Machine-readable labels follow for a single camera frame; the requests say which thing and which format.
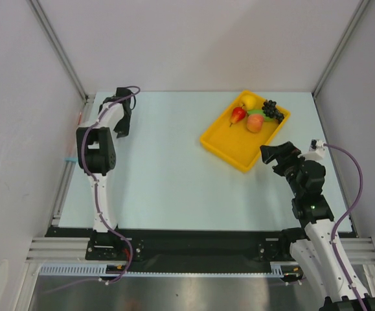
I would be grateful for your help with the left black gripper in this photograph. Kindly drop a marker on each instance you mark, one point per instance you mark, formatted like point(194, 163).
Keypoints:
point(122, 129)

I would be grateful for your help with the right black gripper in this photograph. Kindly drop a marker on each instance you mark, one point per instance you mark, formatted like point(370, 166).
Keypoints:
point(286, 162)

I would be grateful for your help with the clear zip top bag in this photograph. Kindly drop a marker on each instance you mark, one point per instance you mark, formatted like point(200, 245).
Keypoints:
point(71, 159)

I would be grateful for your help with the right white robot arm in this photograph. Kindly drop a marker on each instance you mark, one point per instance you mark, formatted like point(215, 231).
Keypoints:
point(315, 245)

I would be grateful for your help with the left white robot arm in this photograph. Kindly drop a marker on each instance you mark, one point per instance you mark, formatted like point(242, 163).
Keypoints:
point(97, 158)

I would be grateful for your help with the yellow plastic tray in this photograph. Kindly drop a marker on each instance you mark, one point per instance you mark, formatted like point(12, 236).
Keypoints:
point(235, 144)

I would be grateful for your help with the peach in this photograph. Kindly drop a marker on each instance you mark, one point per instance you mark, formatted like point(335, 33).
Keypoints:
point(254, 123)

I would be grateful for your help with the dark grape bunch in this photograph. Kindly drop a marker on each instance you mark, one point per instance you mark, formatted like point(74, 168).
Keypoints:
point(271, 111)

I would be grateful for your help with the red pear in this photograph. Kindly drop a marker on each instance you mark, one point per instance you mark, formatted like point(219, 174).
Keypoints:
point(238, 114)

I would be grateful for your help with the yellow apple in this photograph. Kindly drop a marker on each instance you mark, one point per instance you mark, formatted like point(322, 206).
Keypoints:
point(247, 102)

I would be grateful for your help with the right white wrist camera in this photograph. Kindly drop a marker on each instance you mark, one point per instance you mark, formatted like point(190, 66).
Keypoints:
point(316, 151)

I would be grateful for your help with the white cable duct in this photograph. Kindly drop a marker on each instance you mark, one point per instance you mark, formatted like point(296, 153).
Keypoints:
point(113, 270)

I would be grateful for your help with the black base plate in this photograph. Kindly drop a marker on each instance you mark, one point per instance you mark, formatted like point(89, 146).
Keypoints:
point(194, 251)

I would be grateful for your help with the left aluminium corner post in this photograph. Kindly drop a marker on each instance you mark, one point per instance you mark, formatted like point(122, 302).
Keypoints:
point(53, 39)

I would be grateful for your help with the aluminium corner post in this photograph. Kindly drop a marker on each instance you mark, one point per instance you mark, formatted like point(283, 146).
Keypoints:
point(53, 39)
point(337, 53)

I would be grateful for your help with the right aluminium corner post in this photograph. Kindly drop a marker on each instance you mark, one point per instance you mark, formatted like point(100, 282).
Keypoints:
point(337, 53)

